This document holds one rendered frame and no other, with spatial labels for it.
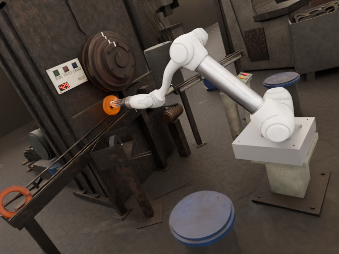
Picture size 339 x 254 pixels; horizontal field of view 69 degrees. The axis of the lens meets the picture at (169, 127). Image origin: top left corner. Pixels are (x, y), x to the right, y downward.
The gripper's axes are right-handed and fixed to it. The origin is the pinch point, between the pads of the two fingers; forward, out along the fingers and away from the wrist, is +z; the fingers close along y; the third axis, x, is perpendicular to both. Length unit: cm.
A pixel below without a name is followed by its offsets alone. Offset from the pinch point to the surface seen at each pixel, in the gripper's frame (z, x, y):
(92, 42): 1.9, 46.2, 8.4
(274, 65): -46, -75, 281
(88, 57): 1.5, 37.3, -0.9
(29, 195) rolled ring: 3, -22, -81
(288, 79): -103, -37, 114
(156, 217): -36, -82, -30
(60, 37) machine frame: 18, 56, -5
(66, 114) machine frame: 18.9, 5.1, -27.8
